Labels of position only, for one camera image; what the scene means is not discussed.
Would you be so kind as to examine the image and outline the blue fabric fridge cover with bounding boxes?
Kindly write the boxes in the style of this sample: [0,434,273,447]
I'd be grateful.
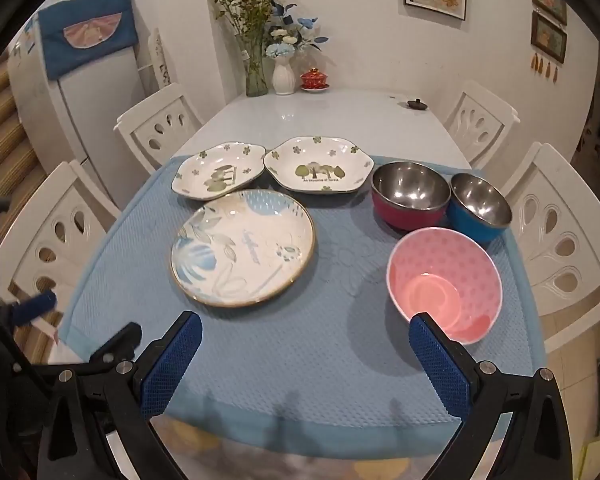
[38,0,138,80]

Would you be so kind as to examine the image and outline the white chair far right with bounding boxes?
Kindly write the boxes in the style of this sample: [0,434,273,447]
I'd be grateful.
[444,80,520,169]

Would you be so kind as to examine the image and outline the blue steel bowl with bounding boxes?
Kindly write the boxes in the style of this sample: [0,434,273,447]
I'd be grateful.
[446,172,513,244]

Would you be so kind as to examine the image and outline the small octagonal forest plate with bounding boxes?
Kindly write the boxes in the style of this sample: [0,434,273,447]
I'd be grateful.
[171,142,266,202]

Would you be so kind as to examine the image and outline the round blue leaf plate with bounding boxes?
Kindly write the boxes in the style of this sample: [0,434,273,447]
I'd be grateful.
[170,188,316,308]

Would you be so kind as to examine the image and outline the small framed picture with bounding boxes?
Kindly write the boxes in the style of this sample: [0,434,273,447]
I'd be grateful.
[532,0,568,26]
[530,11,568,63]

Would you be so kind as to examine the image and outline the small black lid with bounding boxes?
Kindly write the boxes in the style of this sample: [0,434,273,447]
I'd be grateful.
[406,98,428,110]

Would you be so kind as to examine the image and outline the red steel bowl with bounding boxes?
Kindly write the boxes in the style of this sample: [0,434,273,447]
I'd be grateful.
[370,162,452,231]

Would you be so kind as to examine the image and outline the glass vase green flowers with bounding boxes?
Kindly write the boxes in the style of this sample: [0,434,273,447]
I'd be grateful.
[211,0,272,98]

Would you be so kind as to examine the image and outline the white chair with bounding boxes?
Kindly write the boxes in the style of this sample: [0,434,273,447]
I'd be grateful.
[501,142,600,353]
[114,84,204,174]
[0,160,120,313]
[444,80,520,169]

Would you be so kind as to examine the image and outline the large octagonal forest plate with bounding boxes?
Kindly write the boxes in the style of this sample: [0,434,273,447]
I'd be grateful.
[263,136,374,194]

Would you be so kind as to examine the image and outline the white chair far left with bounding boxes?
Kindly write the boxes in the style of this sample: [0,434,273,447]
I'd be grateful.
[114,84,204,174]

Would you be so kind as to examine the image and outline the white chair near left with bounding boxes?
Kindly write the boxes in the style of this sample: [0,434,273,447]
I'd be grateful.
[0,160,120,313]

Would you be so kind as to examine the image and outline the orange hanging wall ornaments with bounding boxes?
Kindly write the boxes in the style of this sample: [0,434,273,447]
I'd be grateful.
[530,53,559,84]

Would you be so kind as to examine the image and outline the pink ceramic bowl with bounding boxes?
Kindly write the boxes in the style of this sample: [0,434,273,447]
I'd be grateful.
[386,226,503,344]

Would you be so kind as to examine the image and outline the upper small framed picture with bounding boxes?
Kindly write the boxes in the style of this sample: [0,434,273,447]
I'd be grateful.
[532,0,568,26]

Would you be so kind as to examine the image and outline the white vase blue flowers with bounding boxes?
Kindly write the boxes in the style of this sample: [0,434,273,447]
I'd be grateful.
[264,0,329,96]

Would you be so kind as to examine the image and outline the light blue table mat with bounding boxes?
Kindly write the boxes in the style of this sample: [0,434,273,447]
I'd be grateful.
[58,154,548,447]

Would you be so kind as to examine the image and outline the white chair near right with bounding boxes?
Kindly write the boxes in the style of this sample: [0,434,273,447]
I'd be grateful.
[501,142,600,353]

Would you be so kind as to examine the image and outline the white refrigerator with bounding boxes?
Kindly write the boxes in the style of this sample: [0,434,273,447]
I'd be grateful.
[7,18,148,209]

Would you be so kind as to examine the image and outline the red lidded teacup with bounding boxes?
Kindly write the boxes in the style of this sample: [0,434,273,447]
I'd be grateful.
[300,67,329,92]

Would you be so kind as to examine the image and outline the lower small framed picture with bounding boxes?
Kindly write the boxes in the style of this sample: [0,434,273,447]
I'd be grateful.
[530,11,568,63]

